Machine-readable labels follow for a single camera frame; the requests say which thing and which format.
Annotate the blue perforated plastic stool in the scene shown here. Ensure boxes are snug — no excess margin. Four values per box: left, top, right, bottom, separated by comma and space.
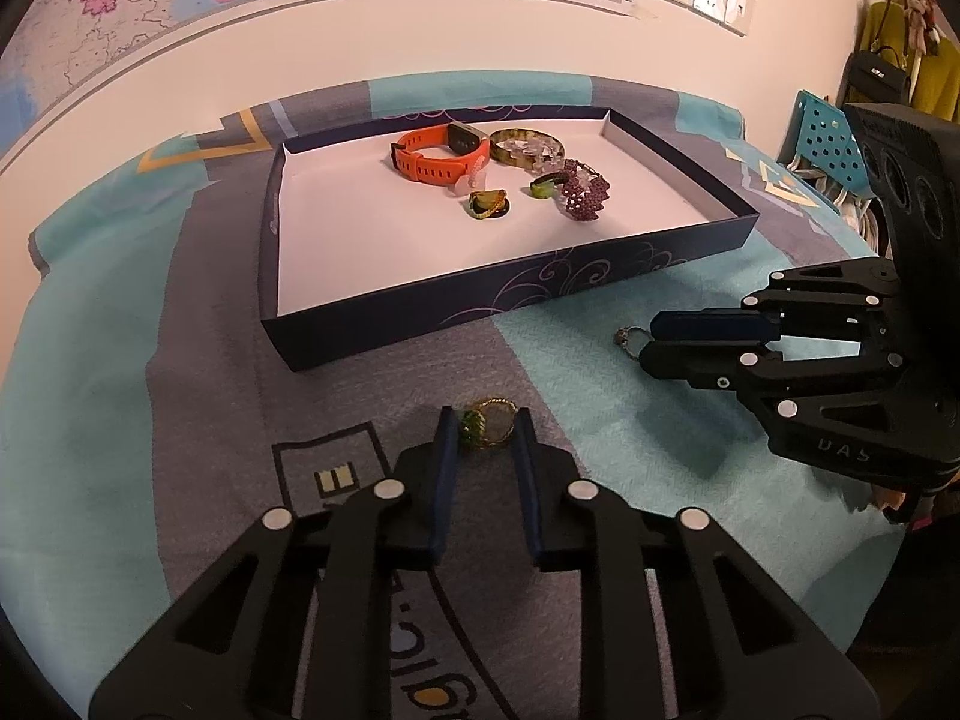
784, 90, 875, 200

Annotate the orange smart watch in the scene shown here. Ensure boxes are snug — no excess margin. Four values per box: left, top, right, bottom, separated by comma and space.
391, 122, 485, 183

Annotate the tortoiseshell bangle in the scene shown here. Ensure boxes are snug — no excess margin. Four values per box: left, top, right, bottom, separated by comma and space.
489, 127, 565, 167

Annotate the dark blue shallow box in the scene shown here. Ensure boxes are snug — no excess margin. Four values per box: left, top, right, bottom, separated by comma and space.
260, 103, 758, 373

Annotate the small hanging doll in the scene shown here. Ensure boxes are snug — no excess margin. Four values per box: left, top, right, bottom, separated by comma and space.
900, 0, 943, 53

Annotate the black handbag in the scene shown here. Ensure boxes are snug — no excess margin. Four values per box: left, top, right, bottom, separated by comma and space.
844, 45, 913, 109

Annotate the silver ring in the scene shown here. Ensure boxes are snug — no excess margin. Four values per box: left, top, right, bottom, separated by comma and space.
613, 325, 655, 358

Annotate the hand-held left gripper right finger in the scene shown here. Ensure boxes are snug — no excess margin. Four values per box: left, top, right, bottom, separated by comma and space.
513, 408, 880, 720

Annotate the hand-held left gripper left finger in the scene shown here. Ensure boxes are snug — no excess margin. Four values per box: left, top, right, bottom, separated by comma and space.
88, 406, 458, 720

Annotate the purple beaded bracelet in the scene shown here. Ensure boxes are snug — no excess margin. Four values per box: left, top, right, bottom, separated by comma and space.
553, 159, 611, 224

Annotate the dark ring with green stone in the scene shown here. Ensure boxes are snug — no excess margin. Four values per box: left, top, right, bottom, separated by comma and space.
466, 190, 514, 221

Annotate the yellow garment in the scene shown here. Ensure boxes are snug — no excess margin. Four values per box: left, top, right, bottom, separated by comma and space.
859, 0, 960, 125

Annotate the teal and grey printed blanket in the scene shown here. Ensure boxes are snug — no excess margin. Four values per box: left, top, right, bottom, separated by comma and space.
0, 71, 925, 720

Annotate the gold ring with green stones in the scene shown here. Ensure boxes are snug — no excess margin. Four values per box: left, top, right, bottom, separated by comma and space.
458, 397, 520, 453

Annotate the large colourful wall map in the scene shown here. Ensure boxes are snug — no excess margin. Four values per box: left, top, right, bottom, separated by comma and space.
0, 0, 527, 137

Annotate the clear crystal bead bracelet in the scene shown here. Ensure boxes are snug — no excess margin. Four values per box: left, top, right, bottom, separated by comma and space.
499, 133, 568, 170

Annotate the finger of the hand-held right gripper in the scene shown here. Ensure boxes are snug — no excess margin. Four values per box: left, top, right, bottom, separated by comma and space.
649, 259, 901, 346
639, 340, 960, 494

